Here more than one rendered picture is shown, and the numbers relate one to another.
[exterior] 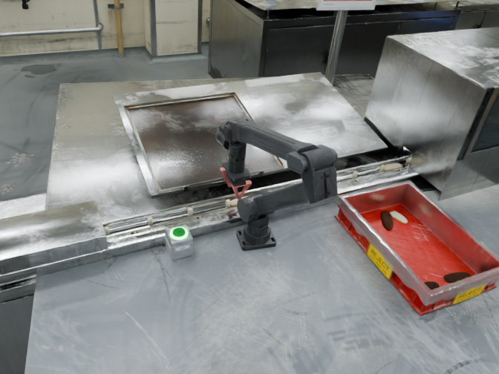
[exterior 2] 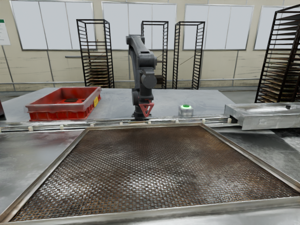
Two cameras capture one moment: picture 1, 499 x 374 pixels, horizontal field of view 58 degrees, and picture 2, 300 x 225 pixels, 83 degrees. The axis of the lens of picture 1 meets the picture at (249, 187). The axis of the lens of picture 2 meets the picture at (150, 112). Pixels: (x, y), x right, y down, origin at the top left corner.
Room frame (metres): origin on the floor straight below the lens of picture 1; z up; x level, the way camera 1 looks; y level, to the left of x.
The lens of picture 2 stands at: (1.95, 0.38, 1.21)
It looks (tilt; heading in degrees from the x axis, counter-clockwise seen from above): 21 degrees down; 203
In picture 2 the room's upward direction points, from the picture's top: straight up
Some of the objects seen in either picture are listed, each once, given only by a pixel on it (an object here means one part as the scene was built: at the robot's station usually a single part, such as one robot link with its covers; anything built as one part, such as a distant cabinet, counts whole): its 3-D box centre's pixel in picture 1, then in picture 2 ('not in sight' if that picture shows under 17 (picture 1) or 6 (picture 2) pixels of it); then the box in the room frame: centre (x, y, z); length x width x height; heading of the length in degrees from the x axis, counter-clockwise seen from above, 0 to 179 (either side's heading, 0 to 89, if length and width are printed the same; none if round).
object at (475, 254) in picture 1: (413, 239); (71, 100); (1.13, -0.57, 0.87); 0.49 x 0.34 x 0.10; 27
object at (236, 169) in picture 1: (236, 164); (145, 90); (1.24, 0.05, 1.03); 0.10 x 0.07 x 0.07; 29
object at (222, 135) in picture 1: (230, 134); (148, 71); (1.27, 0.08, 1.12); 0.11 x 0.09 x 0.12; 35
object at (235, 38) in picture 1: (327, 47); not in sight; (4.05, -0.56, 0.51); 1.93 x 1.05 x 1.02; 119
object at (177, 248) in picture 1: (178, 245); (185, 115); (1.02, 0.20, 0.84); 0.08 x 0.08 x 0.11; 29
